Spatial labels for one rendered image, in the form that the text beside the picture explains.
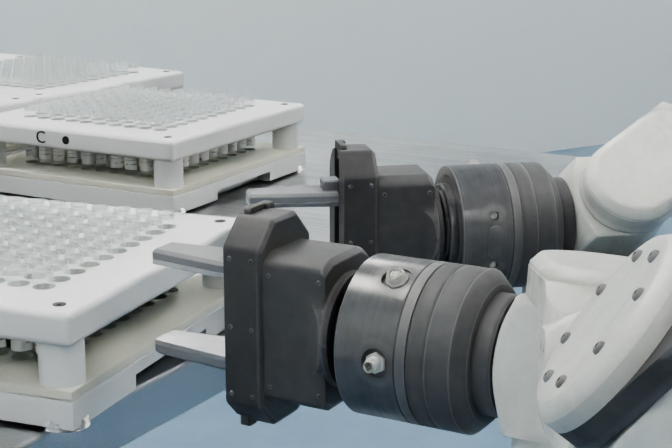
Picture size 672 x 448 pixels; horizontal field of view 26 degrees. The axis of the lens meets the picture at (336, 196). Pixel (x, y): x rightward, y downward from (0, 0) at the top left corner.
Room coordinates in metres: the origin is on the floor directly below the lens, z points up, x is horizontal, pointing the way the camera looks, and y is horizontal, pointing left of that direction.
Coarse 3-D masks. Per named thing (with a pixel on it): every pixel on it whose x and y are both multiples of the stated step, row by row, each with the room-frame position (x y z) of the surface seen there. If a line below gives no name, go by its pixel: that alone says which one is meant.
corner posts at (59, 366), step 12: (204, 276) 0.99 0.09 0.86; (216, 288) 0.99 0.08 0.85; (48, 348) 0.79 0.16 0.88; (60, 348) 0.79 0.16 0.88; (72, 348) 0.79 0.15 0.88; (84, 348) 0.80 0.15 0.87; (48, 360) 0.79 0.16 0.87; (60, 360) 0.79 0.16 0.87; (72, 360) 0.79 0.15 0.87; (84, 360) 0.80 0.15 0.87; (48, 372) 0.79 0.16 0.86; (60, 372) 0.79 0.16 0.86; (72, 372) 0.79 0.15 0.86; (84, 372) 0.80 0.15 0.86; (48, 384) 0.79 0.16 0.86; (60, 384) 0.79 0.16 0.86; (72, 384) 0.79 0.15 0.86
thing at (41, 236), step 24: (0, 216) 0.98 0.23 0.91; (24, 216) 0.98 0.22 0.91; (48, 216) 0.98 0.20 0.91; (72, 216) 0.98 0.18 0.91; (96, 216) 0.99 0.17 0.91; (0, 240) 0.91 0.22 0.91; (24, 240) 0.91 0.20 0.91; (48, 240) 0.91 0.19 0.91; (72, 240) 0.91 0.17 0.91; (96, 240) 0.92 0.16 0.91; (24, 264) 0.86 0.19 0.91
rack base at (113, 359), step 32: (192, 288) 0.99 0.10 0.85; (128, 320) 0.91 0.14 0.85; (160, 320) 0.91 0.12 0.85; (192, 320) 0.92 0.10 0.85; (96, 352) 0.85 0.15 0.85; (128, 352) 0.85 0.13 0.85; (0, 384) 0.80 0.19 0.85; (32, 384) 0.79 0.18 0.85; (96, 384) 0.81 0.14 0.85; (128, 384) 0.84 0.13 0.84; (0, 416) 0.80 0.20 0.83; (32, 416) 0.79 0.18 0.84; (64, 416) 0.78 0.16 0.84
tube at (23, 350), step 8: (8, 272) 0.84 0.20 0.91; (16, 272) 0.84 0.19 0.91; (24, 272) 0.84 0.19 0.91; (8, 280) 0.84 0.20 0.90; (16, 280) 0.84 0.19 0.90; (24, 280) 0.84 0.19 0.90; (16, 344) 0.84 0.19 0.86; (24, 344) 0.84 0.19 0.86; (32, 344) 0.84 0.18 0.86; (16, 352) 0.84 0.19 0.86; (24, 352) 0.84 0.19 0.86; (32, 352) 0.84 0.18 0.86
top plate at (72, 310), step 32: (192, 224) 0.99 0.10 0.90; (224, 224) 0.99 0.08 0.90; (128, 256) 0.90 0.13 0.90; (0, 288) 0.83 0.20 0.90; (32, 288) 0.83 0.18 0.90; (64, 288) 0.83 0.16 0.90; (96, 288) 0.83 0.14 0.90; (128, 288) 0.84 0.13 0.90; (160, 288) 0.88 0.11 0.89; (0, 320) 0.80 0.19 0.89; (32, 320) 0.79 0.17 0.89; (64, 320) 0.78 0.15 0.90; (96, 320) 0.81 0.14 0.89
